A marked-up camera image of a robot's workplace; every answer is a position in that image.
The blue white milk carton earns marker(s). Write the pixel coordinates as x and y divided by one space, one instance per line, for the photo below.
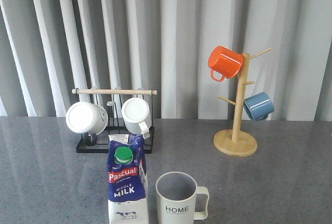
127 179

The orange mug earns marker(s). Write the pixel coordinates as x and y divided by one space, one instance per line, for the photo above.
224 63

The blue mug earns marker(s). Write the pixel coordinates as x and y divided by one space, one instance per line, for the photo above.
259 106

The white smooth mug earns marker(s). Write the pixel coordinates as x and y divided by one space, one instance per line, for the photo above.
87 119

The wooden mug tree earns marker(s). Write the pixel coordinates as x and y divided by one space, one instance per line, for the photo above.
235 142

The grey white curtain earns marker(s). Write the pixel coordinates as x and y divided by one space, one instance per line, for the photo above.
49 47

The white ribbed mug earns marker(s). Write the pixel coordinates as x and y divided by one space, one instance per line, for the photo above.
136 116

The cream HOME mug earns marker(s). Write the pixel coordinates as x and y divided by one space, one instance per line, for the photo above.
176 194

